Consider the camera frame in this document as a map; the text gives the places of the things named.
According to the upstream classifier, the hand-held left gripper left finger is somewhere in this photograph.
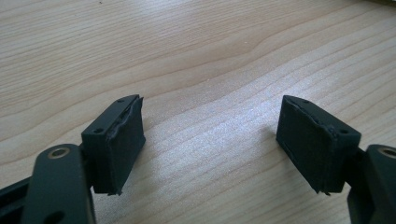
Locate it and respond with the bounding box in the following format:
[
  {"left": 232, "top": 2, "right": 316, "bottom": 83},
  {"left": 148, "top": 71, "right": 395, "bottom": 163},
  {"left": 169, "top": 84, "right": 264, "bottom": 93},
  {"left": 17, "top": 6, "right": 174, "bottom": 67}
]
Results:
[{"left": 80, "top": 93, "right": 147, "bottom": 197}]

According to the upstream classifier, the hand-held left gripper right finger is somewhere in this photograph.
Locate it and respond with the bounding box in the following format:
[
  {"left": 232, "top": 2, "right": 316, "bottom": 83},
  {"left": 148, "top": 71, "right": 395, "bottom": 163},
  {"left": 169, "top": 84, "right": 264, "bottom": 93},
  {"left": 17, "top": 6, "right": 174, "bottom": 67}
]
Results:
[{"left": 275, "top": 94, "right": 362, "bottom": 196}]

